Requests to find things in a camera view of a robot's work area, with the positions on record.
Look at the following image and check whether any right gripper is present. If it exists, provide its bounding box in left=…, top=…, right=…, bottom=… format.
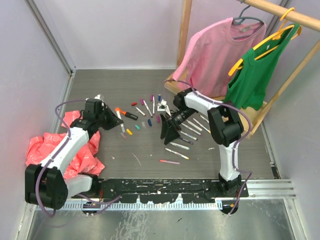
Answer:
left=159, top=107, right=196, bottom=146

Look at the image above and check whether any white silver marker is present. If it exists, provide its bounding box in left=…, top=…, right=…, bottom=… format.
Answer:
left=115, top=110, right=125, bottom=133

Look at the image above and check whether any orange highlighter cap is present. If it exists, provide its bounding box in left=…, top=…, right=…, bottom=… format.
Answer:
left=115, top=107, right=122, bottom=113

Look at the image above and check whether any orange black highlighter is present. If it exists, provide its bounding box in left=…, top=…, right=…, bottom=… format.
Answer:
left=122, top=111, right=139, bottom=121

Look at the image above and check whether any teal marker pen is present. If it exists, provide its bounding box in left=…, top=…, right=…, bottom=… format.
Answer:
left=170, top=142, right=190, bottom=150

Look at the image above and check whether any pink cap marker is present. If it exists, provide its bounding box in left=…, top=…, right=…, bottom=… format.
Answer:
left=142, top=99, right=153, bottom=118

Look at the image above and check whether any purple marker pen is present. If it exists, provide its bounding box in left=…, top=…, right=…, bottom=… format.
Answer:
left=178, top=136, right=194, bottom=145

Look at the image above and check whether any purple cap white marker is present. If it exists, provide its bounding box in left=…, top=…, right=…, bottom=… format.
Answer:
left=152, top=95, right=155, bottom=115

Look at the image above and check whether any magenta marker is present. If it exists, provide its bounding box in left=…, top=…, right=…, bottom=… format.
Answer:
left=181, top=123, right=202, bottom=136

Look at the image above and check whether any grey marker pen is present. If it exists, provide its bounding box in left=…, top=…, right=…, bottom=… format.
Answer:
left=186, top=120, right=203, bottom=132

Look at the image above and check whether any red cap marker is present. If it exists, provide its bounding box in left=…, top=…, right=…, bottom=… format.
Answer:
left=135, top=107, right=147, bottom=117

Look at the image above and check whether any light pink marker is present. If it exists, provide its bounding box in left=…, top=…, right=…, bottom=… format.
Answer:
left=159, top=159, right=181, bottom=165

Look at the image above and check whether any yellow cap marker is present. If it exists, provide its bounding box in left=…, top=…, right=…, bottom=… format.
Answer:
left=192, top=118, right=211, bottom=134

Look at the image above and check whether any yellow marker pen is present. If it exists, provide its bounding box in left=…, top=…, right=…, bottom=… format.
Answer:
left=164, top=148, right=190, bottom=160

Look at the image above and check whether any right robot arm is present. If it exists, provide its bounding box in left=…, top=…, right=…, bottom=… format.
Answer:
left=160, top=88, right=244, bottom=197

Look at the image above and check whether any red crumpled plastic bag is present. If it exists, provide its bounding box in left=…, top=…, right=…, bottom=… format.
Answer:
left=25, top=110, right=106, bottom=179

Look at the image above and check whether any pink t-shirt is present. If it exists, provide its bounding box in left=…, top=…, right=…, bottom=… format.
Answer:
left=171, top=17, right=266, bottom=97

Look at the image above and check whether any wooden clothes rack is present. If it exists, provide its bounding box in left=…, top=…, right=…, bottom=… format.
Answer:
left=163, top=0, right=320, bottom=140

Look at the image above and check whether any green tank top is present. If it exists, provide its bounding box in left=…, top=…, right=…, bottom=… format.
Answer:
left=224, top=23, right=302, bottom=111

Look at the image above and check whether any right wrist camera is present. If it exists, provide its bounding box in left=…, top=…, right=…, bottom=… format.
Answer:
left=157, top=99, right=171, bottom=116

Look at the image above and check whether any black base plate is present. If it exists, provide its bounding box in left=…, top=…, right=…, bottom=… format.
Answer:
left=97, top=178, right=249, bottom=204

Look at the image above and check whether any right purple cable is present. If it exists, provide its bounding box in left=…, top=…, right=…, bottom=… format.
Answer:
left=162, top=79, right=253, bottom=216

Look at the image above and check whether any cable duct rail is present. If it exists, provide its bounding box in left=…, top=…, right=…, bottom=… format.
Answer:
left=61, top=200, right=223, bottom=211

